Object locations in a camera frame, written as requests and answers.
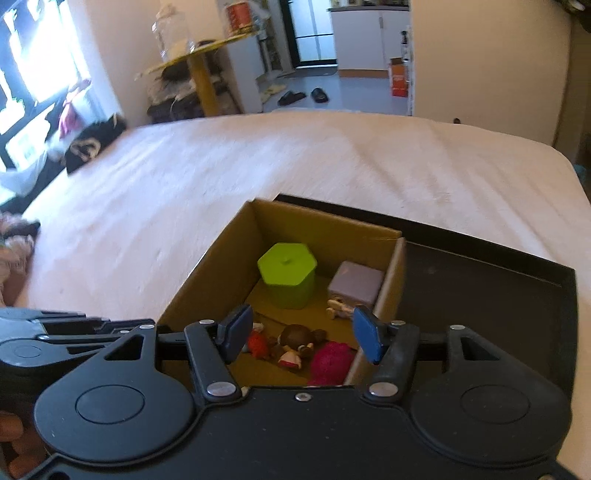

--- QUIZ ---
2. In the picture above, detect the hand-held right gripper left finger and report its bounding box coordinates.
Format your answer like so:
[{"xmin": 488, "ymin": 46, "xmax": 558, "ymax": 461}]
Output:
[{"xmin": 99, "ymin": 305, "xmax": 254, "ymax": 403}]

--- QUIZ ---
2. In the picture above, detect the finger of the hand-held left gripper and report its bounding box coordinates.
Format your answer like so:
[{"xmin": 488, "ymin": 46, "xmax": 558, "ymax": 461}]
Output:
[{"xmin": 39, "ymin": 316, "xmax": 158, "ymax": 360}]

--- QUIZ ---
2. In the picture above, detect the pink cloth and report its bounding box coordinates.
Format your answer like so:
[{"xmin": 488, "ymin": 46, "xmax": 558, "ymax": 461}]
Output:
[{"xmin": 57, "ymin": 80, "xmax": 93, "ymax": 139}]

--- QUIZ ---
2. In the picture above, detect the yellow round table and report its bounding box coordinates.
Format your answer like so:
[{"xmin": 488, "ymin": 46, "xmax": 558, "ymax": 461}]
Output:
[{"xmin": 134, "ymin": 30, "xmax": 262, "ymax": 119}]

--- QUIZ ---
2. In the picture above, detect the silver refrigerator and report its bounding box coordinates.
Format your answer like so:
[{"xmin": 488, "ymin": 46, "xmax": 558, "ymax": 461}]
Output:
[{"xmin": 287, "ymin": 0, "xmax": 336, "ymax": 64}]

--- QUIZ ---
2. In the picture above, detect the small white cabinet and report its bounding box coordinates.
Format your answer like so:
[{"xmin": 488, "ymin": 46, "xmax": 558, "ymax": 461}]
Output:
[{"xmin": 225, "ymin": 34, "xmax": 267, "ymax": 114}]

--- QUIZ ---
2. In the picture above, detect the black tray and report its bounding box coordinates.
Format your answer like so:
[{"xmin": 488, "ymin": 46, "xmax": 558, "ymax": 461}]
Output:
[{"xmin": 274, "ymin": 194, "xmax": 579, "ymax": 393}]

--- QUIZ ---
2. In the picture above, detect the bright window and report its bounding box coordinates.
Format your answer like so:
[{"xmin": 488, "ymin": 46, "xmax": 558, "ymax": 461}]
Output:
[{"xmin": 0, "ymin": 0, "xmax": 93, "ymax": 139}]

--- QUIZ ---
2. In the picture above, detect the orange carton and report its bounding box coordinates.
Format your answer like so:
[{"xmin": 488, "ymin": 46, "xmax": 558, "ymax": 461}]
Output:
[{"xmin": 389, "ymin": 58, "xmax": 411, "ymax": 99}]

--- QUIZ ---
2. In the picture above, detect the purple cube toy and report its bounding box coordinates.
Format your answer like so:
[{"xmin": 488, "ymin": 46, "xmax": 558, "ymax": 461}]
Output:
[{"xmin": 327, "ymin": 261, "xmax": 385, "ymax": 320}]

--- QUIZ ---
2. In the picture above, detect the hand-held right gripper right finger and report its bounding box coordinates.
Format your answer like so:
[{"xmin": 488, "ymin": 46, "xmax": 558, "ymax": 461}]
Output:
[{"xmin": 352, "ymin": 306, "xmax": 500, "ymax": 403}]

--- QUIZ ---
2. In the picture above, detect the white kitchen cabinet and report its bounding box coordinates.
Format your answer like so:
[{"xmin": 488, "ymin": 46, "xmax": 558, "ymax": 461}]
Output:
[{"xmin": 329, "ymin": 7, "xmax": 411, "ymax": 78}]

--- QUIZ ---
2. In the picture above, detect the furry brown cloth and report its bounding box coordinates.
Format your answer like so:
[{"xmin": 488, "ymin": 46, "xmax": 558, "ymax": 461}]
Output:
[{"xmin": 0, "ymin": 217, "xmax": 41, "ymax": 306}]

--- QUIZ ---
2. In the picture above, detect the black clothing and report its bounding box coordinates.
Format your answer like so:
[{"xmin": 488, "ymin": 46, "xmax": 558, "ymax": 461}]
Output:
[{"xmin": 65, "ymin": 115, "xmax": 128, "ymax": 174}]

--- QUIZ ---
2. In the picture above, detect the dark clutter pile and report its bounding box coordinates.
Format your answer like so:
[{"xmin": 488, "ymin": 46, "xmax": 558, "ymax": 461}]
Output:
[{"xmin": 147, "ymin": 65, "xmax": 232, "ymax": 123}]

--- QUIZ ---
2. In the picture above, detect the clear glass jar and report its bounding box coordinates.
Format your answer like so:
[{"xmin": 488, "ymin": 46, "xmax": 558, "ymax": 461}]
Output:
[{"xmin": 152, "ymin": 4, "xmax": 197, "ymax": 64}]

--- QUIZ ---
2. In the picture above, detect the green hexagonal container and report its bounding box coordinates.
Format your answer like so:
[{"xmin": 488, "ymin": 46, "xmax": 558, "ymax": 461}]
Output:
[{"xmin": 257, "ymin": 243, "xmax": 318, "ymax": 310}]

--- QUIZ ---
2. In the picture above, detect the person's left hand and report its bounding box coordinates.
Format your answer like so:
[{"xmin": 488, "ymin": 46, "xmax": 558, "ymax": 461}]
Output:
[{"xmin": 0, "ymin": 410, "xmax": 48, "ymax": 479}]

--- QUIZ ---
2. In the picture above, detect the red can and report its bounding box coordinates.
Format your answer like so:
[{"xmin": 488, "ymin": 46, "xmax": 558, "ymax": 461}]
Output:
[{"xmin": 225, "ymin": 0, "xmax": 254, "ymax": 36}]

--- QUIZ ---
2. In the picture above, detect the brown monkey figurine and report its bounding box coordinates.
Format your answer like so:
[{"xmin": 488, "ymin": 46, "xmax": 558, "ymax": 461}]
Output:
[{"xmin": 270, "ymin": 324, "xmax": 329, "ymax": 370}]

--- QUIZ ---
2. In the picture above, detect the cardboard box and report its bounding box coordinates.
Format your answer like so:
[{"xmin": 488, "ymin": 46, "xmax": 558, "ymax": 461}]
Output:
[{"xmin": 156, "ymin": 198, "xmax": 407, "ymax": 389}]

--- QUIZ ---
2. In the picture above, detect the red figurine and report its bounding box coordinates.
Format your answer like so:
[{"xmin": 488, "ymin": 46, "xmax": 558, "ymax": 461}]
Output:
[{"xmin": 247, "ymin": 323, "xmax": 274, "ymax": 361}]

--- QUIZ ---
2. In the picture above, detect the pink figurine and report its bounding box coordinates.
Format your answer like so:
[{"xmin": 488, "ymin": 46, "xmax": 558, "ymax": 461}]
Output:
[{"xmin": 307, "ymin": 340, "xmax": 357, "ymax": 387}]

